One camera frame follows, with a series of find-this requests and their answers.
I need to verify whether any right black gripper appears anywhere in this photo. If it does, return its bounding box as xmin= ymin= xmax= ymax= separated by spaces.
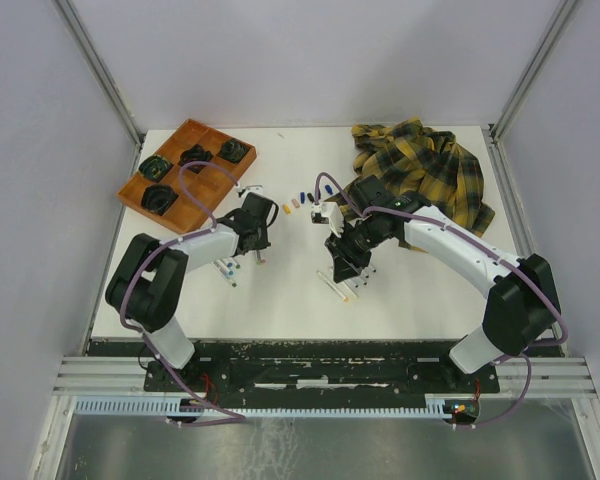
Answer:
xmin=325 ymin=214 xmax=389 ymax=283

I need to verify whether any pink cap white marker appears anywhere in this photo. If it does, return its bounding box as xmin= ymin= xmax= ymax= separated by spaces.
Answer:
xmin=316 ymin=270 xmax=349 ymax=302

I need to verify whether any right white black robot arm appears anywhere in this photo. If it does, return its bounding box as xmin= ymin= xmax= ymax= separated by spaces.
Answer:
xmin=311 ymin=176 xmax=568 ymax=391

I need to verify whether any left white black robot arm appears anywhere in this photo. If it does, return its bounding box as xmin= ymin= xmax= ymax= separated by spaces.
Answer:
xmin=105 ymin=191 xmax=279 ymax=390

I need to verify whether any light blue cap marker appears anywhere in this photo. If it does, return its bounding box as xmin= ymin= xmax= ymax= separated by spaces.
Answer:
xmin=220 ymin=260 xmax=234 ymax=277

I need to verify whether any dark green cap marker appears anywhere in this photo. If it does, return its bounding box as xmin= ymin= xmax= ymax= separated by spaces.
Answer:
xmin=215 ymin=264 xmax=237 ymax=288

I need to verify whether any orange compartment tray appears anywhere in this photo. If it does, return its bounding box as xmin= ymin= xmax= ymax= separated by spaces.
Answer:
xmin=118 ymin=119 xmax=256 ymax=234

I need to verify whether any dark green cable coil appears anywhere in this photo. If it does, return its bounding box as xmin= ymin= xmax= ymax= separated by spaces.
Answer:
xmin=216 ymin=138 xmax=248 ymax=164

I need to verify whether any black cable coil centre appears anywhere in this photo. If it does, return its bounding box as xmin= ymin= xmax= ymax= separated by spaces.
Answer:
xmin=179 ymin=143 xmax=214 ymax=174

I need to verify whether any black cable coil front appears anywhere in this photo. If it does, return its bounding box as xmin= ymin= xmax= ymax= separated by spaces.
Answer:
xmin=140 ymin=183 xmax=179 ymax=215

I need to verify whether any green black cable coil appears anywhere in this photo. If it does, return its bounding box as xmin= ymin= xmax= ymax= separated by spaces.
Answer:
xmin=138 ymin=154 xmax=175 ymax=182

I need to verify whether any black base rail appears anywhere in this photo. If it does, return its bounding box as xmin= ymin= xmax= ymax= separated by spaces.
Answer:
xmin=144 ymin=339 xmax=501 ymax=409

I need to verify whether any white cable duct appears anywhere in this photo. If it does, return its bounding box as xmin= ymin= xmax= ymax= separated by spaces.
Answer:
xmin=74 ymin=395 xmax=451 ymax=420

